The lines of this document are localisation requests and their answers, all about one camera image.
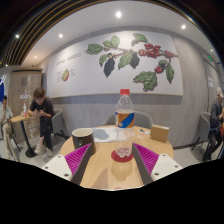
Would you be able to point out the white laptop with grey sticker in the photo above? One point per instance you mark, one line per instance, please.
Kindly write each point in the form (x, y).
(103, 135)

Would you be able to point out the dark brown mug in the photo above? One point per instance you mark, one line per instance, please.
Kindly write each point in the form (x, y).
(83, 140)

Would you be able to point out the person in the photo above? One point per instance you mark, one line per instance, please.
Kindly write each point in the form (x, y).
(215, 116)
(41, 113)
(6, 123)

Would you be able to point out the white paper door notice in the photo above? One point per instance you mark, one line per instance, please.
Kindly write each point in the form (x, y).
(210, 82)

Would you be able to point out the small pink drink bottle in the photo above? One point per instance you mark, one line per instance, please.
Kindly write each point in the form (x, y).
(24, 110)

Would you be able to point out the small cardboard box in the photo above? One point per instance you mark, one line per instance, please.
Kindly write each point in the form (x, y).
(159, 133)

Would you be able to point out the clear red-capped drink bottle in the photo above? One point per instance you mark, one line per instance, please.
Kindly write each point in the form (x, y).
(124, 123)

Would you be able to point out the flat round red coaster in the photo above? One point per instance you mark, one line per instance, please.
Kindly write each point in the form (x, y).
(115, 158)

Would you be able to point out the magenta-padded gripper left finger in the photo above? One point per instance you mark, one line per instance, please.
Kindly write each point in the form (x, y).
(56, 166)

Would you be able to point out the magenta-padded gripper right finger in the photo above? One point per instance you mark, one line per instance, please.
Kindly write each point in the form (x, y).
(165, 165)

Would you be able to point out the small round wooden table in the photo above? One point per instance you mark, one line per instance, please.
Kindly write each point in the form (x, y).
(20, 118)

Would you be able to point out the round ceiling lights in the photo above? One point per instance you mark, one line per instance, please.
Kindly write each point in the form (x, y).
(118, 14)

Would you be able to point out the coffee plant wall mural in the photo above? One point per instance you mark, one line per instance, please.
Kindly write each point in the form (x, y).
(83, 80)

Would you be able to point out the green exit sign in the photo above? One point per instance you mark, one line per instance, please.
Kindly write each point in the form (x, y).
(210, 58)

